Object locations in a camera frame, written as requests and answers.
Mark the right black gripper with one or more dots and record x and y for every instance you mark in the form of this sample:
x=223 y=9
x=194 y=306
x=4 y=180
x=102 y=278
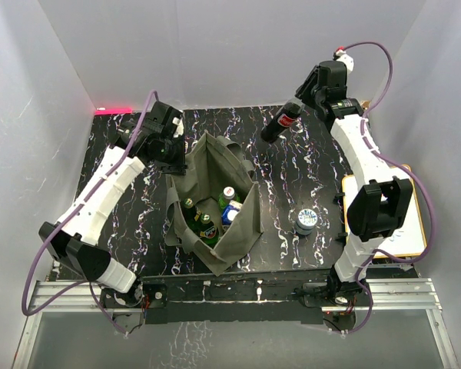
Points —
x=303 y=91

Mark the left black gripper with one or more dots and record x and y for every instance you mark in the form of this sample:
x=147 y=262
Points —
x=178 y=167

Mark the Coca-Cola glass bottle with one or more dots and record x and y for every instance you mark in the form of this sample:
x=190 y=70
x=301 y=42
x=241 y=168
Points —
x=286 y=117

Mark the green Sprite plastic bottle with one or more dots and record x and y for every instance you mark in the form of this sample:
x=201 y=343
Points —
x=225 y=197

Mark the grey-green canvas bag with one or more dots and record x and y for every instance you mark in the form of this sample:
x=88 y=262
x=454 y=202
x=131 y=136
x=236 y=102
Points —
x=213 y=164

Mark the green perrier bottle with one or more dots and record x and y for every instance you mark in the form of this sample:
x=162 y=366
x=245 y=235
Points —
x=191 y=214
x=207 y=230

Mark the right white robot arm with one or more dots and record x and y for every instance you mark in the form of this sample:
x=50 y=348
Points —
x=346 y=122

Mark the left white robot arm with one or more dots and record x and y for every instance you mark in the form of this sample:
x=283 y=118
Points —
x=73 y=239

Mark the pink tape strip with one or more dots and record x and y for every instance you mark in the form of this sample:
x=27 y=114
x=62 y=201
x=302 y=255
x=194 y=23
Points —
x=113 y=111

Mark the blue white snack packet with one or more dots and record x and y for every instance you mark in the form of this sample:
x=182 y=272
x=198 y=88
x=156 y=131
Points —
x=230 y=212

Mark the small blue white can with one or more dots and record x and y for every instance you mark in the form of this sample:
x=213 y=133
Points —
x=306 y=221

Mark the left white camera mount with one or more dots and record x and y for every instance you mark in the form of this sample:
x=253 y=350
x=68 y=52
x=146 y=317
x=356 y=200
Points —
x=179 y=127

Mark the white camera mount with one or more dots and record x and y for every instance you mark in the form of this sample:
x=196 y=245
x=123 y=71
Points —
x=179 y=127
x=341 y=55

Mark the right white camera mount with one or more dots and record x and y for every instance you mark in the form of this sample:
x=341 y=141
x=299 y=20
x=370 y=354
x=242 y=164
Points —
x=341 y=55

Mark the whiteboard with orange frame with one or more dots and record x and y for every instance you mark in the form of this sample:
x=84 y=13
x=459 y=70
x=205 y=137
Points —
x=403 y=230

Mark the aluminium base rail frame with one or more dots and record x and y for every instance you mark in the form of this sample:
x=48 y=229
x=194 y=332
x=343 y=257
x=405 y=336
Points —
x=273 y=296

